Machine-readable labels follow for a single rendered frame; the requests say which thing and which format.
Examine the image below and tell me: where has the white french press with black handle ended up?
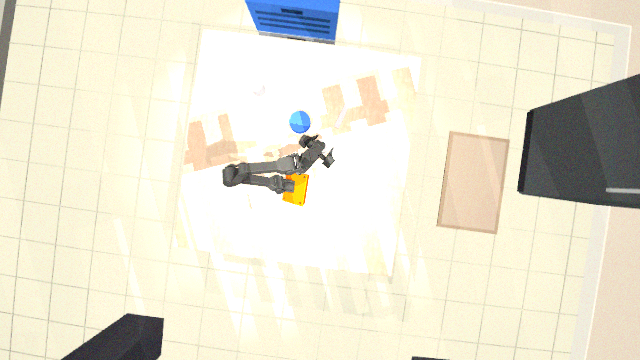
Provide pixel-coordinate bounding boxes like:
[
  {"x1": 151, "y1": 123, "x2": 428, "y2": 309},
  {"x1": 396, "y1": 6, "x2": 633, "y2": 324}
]
[{"x1": 320, "y1": 139, "x2": 329, "y2": 155}]

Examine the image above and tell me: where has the white flat bar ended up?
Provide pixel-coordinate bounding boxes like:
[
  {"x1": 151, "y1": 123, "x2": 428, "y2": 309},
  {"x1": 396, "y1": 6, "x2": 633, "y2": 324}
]
[{"x1": 334, "y1": 103, "x2": 350, "y2": 129}]

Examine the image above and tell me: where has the blue short cylinder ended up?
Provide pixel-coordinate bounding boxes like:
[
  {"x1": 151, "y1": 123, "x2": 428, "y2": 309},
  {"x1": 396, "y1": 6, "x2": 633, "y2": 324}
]
[{"x1": 289, "y1": 111, "x2": 311, "y2": 134}]

